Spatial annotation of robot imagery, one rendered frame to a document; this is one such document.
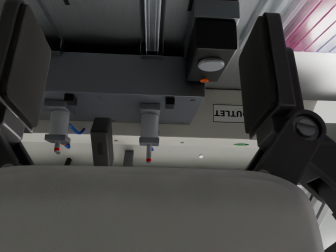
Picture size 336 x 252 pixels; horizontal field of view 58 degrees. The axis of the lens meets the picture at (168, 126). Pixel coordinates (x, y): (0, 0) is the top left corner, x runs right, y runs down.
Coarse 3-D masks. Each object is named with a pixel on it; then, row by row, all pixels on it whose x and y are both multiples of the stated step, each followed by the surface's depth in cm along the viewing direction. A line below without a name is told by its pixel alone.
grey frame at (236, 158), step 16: (32, 144) 54; (48, 144) 55; (80, 144) 55; (128, 144) 55; (32, 160) 57; (48, 160) 57; (64, 160) 57; (80, 160) 57; (144, 160) 57; (160, 160) 57; (176, 160) 57; (192, 160) 57; (208, 160) 58; (224, 160) 58; (240, 160) 58; (320, 208) 71; (320, 224) 74
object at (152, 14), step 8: (144, 0) 25; (152, 0) 24; (160, 0) 25; (144, 8) 26; (152, 8) 26; (160, 8) 26; (152, 16) 27; (152, 24) 28; (152, 32) 29; (152, 40) 31; (152, 48) 32
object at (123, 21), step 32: (0, 0) 27; (32, 0) 27; (64, 0) 27; (96, 0) 27; (128, 0) 26; (192, 0) 26; (256, 0) 26; (64, 32) 32; (96, 32) 32; (128, 32) 32; (160, 32) 31; (320, 64) 38; (320, 96) 50
